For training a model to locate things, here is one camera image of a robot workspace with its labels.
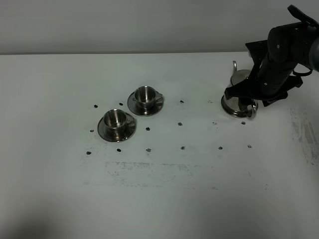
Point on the front stainless steel saucer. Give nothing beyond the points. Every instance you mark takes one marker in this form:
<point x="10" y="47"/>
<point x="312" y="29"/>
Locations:
<point x="111" y="136"/>

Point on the front stainless steel teacup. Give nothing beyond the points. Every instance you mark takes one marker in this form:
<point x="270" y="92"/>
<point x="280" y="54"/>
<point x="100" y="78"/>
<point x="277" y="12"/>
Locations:
<point x="117" y="120"/>

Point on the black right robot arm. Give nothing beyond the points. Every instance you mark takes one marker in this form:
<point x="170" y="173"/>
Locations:
<point x="290" y="52"/>

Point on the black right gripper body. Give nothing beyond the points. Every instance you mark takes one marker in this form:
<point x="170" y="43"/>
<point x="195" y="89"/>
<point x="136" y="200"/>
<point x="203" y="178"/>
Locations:
<point x="269" y="81"/>

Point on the rear stainless steel teacup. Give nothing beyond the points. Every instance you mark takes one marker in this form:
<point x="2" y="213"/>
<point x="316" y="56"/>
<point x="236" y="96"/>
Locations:
<point x="146" y="97"/>

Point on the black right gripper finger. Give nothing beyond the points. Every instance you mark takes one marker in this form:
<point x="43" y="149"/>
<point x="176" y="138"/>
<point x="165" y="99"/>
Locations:
<point x="243" y="89"/>

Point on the stainless steel teapot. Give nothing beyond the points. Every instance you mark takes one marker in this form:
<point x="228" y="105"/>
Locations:
<point x="239" y="107"/>

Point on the stainless steel teacup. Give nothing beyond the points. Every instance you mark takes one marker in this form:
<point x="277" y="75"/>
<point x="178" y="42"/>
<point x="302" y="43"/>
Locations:
<point x="146" y="97"/>
<point x="117" y="120"/>

